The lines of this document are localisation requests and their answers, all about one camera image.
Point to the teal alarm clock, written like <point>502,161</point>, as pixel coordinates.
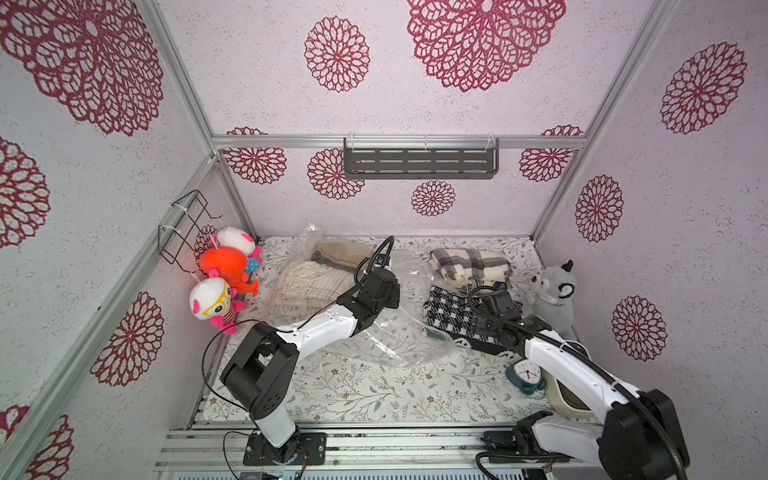
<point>526,376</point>

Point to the beige brown fringed scarf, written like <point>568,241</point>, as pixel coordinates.
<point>340,254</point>

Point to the black white houndstooth scarf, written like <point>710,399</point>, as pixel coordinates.
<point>450,313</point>

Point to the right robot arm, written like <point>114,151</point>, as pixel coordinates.
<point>638,434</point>

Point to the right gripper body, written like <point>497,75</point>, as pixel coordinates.
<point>491,307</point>

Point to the white pink plush toy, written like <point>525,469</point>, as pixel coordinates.
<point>240,240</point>

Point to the red orange plush toy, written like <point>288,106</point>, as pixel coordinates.
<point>230,265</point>

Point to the white plush doll with glasses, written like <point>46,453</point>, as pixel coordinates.
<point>214,300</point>

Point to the white box with green inside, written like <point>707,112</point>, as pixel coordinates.
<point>564,401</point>

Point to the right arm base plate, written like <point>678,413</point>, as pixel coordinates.
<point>516,446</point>

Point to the grey cream plaid scarf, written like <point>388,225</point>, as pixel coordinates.
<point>464,269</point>

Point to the clear plastic vacuum bag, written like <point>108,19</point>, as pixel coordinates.
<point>398,337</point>

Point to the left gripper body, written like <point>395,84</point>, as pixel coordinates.
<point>393,301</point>

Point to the black wire basket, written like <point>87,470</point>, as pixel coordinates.
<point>180,243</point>

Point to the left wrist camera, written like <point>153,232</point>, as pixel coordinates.
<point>383,260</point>

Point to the grey raccoon plush toy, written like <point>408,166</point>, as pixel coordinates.
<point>551,298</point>

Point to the grey wall shelf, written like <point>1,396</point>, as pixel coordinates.
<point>423,163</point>

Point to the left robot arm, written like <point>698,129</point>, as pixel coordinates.
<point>261,369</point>

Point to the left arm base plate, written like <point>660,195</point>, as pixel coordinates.
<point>301,449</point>

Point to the cream knitted scarf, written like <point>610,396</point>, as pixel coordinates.
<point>306,287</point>

